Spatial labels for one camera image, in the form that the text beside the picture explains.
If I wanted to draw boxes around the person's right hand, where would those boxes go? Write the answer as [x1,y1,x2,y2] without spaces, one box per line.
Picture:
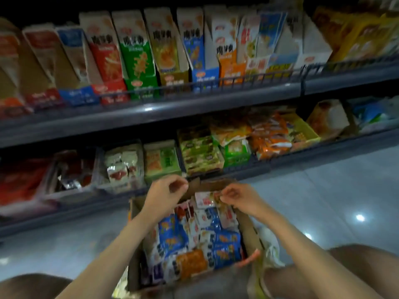
[218,181,270,217]

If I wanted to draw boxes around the person's left hand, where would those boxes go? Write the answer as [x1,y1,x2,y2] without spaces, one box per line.
[140,174,190,225]

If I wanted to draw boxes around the brown cardboard box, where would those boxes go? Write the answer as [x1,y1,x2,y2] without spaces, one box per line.
[126,177,266,293]

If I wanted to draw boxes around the grey metal store shelf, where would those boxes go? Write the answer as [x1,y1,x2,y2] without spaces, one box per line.
[0,0,399,240]

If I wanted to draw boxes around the person's right forearm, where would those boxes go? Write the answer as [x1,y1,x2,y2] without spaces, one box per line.
[249,205,384,299]

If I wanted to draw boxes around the person's left forearm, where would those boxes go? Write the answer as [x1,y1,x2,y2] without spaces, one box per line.
[56,215,163,299]

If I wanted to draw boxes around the person's right shoe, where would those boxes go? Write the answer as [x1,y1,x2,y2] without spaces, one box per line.
[249,224,284,299]

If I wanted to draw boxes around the person's shoe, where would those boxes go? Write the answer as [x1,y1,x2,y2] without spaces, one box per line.
[249,224,284,299]
[112,271,132,299]

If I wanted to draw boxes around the person's left shoe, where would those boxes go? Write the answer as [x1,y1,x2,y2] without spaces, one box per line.
[112,271,132,299]

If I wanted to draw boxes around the person's right leg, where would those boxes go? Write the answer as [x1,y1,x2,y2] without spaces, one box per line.
[262,245,399,299]

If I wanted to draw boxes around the person's leg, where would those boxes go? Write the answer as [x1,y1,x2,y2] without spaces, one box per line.
[262,245,399,299]
[0,274,72,299]

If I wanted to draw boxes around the person's left leg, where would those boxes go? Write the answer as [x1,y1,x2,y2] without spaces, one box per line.
[0,274,72,299]

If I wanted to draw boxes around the green orange display carton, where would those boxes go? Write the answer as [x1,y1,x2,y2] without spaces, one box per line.
[143,140,183,181]

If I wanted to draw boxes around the clear plastic tray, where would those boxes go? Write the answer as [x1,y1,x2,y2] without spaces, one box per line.
[44,149,103,200]
[96,141,147,194]
[0,157,60,218]

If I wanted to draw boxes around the green snack packets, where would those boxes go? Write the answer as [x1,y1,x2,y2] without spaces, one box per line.
[221,137,252,169]

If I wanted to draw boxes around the pile of orange yellow packets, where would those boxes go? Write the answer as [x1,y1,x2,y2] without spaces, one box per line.
[209,109,322,161]

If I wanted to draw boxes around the pile of red snack packets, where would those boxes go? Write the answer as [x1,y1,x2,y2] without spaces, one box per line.
[0,159,54,206]

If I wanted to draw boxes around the row of snack display cartons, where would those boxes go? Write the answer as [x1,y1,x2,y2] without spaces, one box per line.
[0,6,334,119]

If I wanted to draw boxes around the white blue snack bags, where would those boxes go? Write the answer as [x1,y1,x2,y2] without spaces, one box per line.
[349,96,399,135]

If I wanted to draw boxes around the yellow display carton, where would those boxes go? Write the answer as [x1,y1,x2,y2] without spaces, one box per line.
[312,6,399,63]

